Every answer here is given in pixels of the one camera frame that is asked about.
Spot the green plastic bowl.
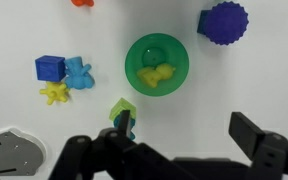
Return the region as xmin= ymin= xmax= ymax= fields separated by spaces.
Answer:
xmin=124 ymin=32 xmax=190 ymax=98

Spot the orange toy figure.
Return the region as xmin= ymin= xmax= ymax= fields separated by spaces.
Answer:
xmin=70 ymin=0 xmax=95 ymax=8

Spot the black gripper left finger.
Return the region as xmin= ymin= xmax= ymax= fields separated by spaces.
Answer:
xmin=48 ymin=109 xmax=200 ymax=180

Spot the yellow star toy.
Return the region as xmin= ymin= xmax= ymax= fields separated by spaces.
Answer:
xmin=38 ymin=81 xmax=71 ymax=106

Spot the grey metal plate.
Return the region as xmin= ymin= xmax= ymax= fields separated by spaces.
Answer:
xmin=0 ymin=127 xmax=48 ymax=178

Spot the light blue toy figure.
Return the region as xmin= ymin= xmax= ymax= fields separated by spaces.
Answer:
xmin=63 ymin=55 xmax=96 ymax=91

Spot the light green toy block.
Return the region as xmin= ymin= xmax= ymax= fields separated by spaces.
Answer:
xmin=108 ymin=96 xmax=137 ymax=123

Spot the yellow toy figure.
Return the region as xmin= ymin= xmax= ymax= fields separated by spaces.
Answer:
xmin=136 ymin=63 xmax=177 ymax=89

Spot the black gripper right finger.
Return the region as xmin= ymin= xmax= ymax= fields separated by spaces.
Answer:
xmin=228 ymin=111 xmax=288 ymax=180

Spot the dark blue toy cube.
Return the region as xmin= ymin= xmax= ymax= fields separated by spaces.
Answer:
xmin=196 ymin=9 xmax=213 ymax=36

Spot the purple ridged ball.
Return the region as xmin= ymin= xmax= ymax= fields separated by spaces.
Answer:
xmin=203 ymin=0 xmax=250 ymax=47

